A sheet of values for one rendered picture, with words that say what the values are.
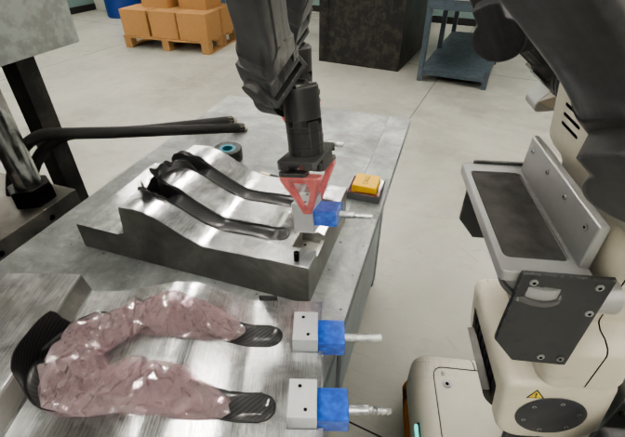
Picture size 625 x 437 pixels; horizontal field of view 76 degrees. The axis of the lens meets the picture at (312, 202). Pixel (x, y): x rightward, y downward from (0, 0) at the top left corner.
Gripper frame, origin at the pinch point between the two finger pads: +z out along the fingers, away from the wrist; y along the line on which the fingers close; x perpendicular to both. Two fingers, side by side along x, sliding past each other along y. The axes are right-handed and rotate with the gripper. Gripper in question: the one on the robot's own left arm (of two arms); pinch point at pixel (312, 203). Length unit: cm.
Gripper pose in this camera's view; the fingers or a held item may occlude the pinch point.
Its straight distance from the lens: 68.7
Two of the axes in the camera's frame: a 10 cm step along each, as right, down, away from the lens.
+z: 1.0, 9.0, 4.2
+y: -3.4, 4.3, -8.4
